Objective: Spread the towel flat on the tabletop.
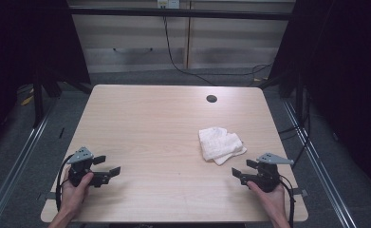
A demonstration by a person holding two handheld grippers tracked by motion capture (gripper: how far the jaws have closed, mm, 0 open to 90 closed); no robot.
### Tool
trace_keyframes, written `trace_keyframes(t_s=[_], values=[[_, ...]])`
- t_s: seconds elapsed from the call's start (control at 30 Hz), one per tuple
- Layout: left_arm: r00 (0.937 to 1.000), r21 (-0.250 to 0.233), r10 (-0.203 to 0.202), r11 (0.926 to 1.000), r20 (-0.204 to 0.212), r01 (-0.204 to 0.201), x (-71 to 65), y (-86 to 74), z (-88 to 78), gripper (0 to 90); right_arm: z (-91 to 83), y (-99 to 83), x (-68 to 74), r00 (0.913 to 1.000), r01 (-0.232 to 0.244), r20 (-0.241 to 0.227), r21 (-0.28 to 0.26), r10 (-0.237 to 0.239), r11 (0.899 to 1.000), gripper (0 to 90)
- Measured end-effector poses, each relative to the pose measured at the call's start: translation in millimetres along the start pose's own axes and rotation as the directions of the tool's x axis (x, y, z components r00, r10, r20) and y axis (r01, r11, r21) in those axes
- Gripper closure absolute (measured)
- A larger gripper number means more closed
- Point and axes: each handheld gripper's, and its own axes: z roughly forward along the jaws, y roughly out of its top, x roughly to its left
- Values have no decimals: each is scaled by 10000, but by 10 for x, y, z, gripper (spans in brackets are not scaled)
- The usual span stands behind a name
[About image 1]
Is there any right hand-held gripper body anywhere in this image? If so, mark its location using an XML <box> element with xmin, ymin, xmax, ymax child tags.
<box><xmin>239</xmin><ymin>152</ymin><xmax>295</xmax><ymax>193</ymax></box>

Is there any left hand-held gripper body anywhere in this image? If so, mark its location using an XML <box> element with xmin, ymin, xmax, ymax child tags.
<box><xmin>66</xmin><ymin>146</ymin><xmax>111</xmax><ymax>188</ymax></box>

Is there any white printed towel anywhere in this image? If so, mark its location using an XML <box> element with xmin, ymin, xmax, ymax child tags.
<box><xmin>198</xmin><ymin>126</ymin><xmax>248</xmax><ymax>166</ymax></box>

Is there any person's right hand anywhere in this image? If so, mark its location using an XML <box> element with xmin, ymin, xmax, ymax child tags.
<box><xmin>247</xmin><ymin>180</ymin><xmax>287</xmax><ymax>219</ymax></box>

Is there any person's left hand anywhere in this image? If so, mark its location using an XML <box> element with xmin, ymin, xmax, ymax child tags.
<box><xmin>60</xmin><ymin>170</ymin><xmax>95</xmax><ymax>217</ymax></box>

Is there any black metal stand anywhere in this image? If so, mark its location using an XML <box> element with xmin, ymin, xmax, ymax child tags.
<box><xmin>31</xmin><ymin>63</ymin><xmax>46</xmax><ymax>128</ymax></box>

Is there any yellow floor tape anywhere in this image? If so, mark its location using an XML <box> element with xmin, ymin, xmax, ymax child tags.
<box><xmin>20</xmin><ymin>89</ymin><xmax>35</xmax><ymax>106</ymax></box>

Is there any dark curtain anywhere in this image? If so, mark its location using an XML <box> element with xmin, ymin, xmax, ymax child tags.
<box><xmin>0</xmin><ymin>0</ymin><xmax>91</xmax><ymax>156</ymax></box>
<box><xmin>268</xmin><ymin>0</ymin><xmax>371</xmax><ymax>199</ymax></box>

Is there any black horizontal metal bar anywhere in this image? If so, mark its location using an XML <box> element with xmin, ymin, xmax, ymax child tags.
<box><xmin>68</xmin><ymin>7</ymin><xmax>293</xmax><ymax>22</ymax></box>

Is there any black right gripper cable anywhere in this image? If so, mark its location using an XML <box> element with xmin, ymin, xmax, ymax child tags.
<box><xmin>279</xmin><ymin>174</ymin><xmax>296</xmax><ymax>228</ymax></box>

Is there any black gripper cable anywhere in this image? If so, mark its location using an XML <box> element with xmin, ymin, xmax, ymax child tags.
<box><xmin>279</xmin><ymin>174</ymin><xmax>296</xmax><ymax>228</ymax></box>
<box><xmin>55</xmin><ymin>154</ymin><xmax>77</xmax><ymax>212</ymax></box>

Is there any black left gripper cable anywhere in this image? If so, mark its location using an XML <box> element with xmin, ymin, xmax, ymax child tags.
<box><xmin>55</xmin><ymin>154</ymin><xmax>77</xmax><ymax>212</ymax></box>

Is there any black floor cable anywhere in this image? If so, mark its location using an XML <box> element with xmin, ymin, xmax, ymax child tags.
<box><xmin>277</xmin><ymin>94</ymin><xmax>313</xmax><ymax>169</ymax></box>

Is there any silver floor rail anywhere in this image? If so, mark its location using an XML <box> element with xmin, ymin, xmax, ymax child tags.
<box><xmin>282</xmin><ymin>100</ymin><xmax>360</xmax><ymax>228</ymax></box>
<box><xmin>0</xmin><ymin>103</ymin><xmax>58</xmax><ymax>228</ymax></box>

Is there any long black wall cable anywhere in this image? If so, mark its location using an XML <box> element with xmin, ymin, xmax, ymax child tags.
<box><xmin>162</xmin><ymin>15</ymin><xmax>273</xmax><ymax>86</ymax></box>

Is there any white wall outlet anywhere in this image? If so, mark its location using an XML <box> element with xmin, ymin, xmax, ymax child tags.
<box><xmin>157</xmin><ymin>0</ymin><xmax>181</xmax><ymax>10</ymax></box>

